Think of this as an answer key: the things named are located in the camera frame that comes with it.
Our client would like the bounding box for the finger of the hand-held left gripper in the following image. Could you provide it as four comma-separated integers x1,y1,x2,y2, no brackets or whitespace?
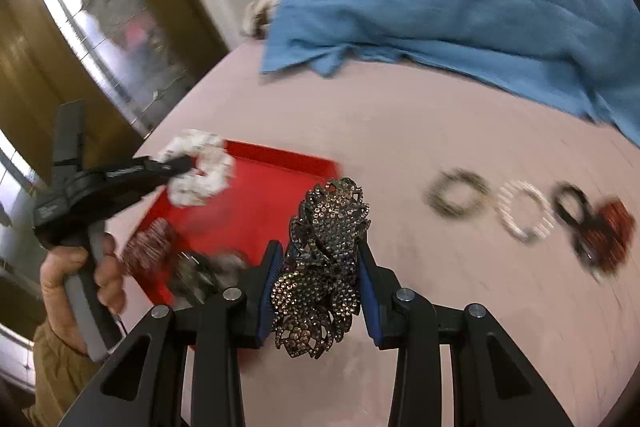
142,154,195,182

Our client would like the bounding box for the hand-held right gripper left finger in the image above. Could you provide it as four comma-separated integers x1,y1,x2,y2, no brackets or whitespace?
57,239,286,427

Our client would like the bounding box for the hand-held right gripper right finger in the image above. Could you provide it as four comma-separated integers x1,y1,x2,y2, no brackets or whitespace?
356,242,576,427

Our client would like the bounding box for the white scrunchie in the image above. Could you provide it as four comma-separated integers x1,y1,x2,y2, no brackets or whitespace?
157,128,236,208

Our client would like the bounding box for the rhinestone hair clip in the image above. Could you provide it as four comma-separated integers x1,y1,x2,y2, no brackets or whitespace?
270,177,373,360

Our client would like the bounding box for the red tray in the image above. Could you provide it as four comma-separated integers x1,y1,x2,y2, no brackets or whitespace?
120,138,343,308

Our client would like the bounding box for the grey bead bracelet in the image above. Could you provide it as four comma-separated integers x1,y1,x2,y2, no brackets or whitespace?
425,169,493,224

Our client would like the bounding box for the white pearl bracelet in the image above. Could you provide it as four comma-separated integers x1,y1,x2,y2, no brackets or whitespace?
495,179,558,245

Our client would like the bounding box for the black hair tie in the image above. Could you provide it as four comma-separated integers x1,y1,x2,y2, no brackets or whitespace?
552,182,608,278

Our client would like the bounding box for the person's left forearm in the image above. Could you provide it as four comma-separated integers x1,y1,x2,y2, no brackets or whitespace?
22,322,121,427

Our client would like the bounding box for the person's left hand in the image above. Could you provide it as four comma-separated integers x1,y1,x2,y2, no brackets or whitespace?
40,232,127,353

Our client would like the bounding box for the grey fuzzy scrunchie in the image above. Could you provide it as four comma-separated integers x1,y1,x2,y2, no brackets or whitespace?
167,249,251,308

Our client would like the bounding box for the wooden door with glass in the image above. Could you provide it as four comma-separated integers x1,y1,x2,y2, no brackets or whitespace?
0,0,231,228

